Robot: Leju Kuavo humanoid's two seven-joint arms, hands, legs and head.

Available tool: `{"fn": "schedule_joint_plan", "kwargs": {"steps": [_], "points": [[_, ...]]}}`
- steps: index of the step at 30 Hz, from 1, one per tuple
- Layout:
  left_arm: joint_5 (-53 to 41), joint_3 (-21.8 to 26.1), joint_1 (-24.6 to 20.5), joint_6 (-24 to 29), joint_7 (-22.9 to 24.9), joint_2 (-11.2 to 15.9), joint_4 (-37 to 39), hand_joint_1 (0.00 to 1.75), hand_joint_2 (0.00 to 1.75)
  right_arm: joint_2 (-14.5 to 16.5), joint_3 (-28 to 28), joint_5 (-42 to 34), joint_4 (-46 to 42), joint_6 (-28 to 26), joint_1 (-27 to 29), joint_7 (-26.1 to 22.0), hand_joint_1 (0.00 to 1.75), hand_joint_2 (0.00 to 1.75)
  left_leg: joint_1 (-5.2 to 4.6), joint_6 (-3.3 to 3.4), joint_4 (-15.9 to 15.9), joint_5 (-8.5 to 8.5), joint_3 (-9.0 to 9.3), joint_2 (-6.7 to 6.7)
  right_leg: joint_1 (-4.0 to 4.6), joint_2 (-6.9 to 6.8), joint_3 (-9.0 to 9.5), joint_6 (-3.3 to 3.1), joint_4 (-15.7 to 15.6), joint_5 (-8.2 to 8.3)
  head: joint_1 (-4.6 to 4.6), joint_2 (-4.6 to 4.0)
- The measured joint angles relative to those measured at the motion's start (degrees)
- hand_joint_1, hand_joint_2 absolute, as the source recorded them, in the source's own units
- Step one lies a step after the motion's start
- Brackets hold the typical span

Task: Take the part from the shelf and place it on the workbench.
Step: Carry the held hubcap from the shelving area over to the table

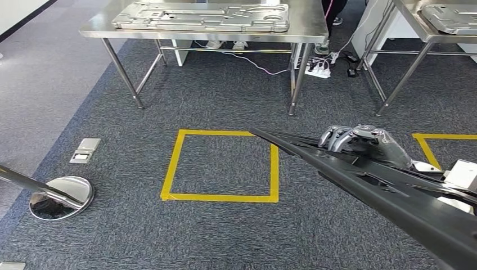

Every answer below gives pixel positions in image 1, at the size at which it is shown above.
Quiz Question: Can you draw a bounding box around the white floor cable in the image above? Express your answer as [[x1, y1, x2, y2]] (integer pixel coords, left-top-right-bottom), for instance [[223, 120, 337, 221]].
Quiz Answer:
[[193, 40, 291, 76]]

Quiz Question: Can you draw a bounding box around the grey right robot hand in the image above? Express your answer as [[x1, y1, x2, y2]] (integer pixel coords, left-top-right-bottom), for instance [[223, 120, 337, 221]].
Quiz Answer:
[[317, 124, 413, 170]]

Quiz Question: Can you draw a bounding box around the stamped grey metal panel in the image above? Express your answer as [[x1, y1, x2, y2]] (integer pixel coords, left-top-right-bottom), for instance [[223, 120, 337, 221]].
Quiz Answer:
[[111, 2, 290, 33], [420, 3, 477, 36]]

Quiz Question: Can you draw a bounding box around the black plastic panel with cutouts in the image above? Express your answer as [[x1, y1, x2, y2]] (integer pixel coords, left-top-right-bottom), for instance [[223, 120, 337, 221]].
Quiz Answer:
[[248, 127, 477, 270]]

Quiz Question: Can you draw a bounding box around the white cabinet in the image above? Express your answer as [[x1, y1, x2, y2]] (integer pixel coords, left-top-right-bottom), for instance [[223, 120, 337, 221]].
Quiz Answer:
[[350, 0, 422, 67]]

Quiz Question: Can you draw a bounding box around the stainless steel workbench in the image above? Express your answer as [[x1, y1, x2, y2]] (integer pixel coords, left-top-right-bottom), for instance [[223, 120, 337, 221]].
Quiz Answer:
[[355, 0, 477, 117], [79, 0, 330, 116]]

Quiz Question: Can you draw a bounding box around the white power strip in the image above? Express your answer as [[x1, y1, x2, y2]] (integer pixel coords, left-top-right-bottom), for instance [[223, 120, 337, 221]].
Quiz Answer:
[[304, 55, 332, 79]]

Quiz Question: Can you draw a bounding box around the chrome stanchion post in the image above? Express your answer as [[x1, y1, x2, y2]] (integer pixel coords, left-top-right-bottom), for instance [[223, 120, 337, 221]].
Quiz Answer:
[[0, 163, 95, 221]]

